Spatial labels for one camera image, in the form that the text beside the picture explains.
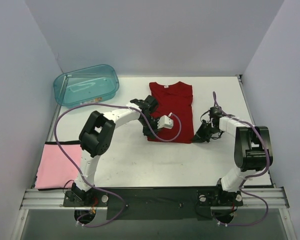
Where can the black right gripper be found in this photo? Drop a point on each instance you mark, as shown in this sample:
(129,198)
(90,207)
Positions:
(205,130)

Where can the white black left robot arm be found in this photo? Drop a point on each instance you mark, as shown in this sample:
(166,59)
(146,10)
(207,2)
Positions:
(96,136)

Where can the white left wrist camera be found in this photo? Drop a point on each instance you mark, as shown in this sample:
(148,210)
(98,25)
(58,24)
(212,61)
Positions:
(165,122)

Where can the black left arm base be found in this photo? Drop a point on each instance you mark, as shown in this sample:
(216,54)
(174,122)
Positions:
(76,197)

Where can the red t shirt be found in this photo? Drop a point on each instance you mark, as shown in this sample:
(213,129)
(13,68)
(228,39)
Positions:
(177,99)

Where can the teal transparent plastic bin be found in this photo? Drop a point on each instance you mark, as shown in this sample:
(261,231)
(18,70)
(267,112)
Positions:
(87,85)

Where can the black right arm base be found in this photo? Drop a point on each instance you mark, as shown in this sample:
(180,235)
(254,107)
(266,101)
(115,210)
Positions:
(215,196)

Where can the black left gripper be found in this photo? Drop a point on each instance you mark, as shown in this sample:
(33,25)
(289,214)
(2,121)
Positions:
(147,125)

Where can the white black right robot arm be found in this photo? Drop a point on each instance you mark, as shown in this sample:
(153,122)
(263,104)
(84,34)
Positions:
(252,146)

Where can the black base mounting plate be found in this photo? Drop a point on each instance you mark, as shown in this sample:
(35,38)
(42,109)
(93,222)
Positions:
(152,205)

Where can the pink folded t shirt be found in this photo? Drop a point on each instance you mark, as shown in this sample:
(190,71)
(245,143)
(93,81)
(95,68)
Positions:
(55,170)

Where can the aluminium frame rail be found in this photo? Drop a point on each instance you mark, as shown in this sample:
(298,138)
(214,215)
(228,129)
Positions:
(255,198)

